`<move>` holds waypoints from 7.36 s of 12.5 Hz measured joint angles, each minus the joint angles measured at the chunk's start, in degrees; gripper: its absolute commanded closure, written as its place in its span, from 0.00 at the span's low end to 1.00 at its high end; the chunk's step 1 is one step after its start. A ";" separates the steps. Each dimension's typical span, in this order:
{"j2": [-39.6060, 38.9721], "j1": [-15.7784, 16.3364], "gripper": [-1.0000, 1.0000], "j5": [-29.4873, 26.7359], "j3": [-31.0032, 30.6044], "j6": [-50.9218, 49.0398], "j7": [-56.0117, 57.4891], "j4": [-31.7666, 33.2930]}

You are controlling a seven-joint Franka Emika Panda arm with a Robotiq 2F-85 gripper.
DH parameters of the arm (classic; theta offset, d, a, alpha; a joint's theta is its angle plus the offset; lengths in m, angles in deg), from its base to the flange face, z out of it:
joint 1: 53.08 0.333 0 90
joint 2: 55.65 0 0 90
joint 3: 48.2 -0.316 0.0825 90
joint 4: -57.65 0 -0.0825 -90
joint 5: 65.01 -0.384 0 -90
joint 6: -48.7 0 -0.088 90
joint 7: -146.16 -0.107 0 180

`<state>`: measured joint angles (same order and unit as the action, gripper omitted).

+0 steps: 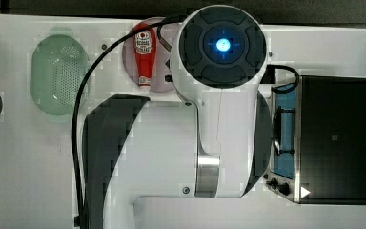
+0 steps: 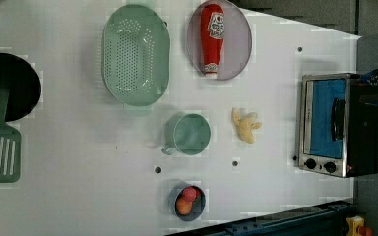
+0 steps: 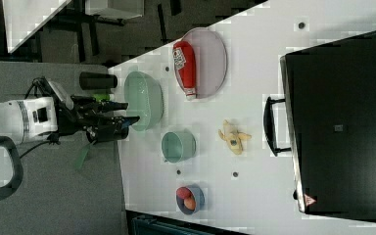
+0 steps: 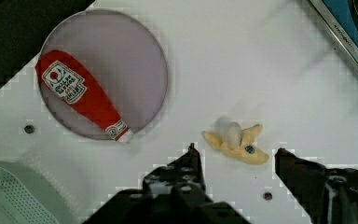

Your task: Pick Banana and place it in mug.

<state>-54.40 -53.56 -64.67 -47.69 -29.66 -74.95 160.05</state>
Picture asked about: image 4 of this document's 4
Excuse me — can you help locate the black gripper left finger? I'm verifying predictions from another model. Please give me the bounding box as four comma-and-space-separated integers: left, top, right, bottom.
83, 144, 251, 224

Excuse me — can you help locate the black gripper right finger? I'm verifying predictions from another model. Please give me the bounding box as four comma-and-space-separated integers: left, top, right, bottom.
274, 148, 358, 224

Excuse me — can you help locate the yellow plush banana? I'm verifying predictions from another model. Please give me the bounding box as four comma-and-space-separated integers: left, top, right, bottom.
201, 121, 269, 165

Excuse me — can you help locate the grey round plate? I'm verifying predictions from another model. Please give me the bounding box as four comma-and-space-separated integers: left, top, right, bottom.
40, 9, 170, 133

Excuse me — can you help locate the red plush ketchup bottle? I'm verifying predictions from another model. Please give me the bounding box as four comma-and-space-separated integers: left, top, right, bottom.
35, 49, 133, 143

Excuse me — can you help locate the green perforated colander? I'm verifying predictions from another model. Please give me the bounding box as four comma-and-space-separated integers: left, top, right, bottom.
0, 161, 76, 224

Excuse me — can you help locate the silver toaster oven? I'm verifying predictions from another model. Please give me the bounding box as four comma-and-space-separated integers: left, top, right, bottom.
308, 0, 358, 67

